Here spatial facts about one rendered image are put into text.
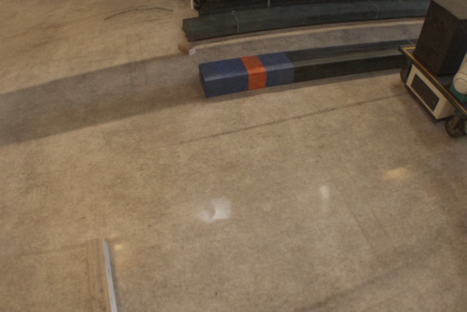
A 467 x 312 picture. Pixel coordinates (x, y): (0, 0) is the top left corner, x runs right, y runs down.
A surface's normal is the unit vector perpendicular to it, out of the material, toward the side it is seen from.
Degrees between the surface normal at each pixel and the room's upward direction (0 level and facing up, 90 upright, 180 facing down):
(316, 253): 0
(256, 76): 90
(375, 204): 0
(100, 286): 0
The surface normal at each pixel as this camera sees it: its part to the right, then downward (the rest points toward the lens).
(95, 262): 0.00, -0.70
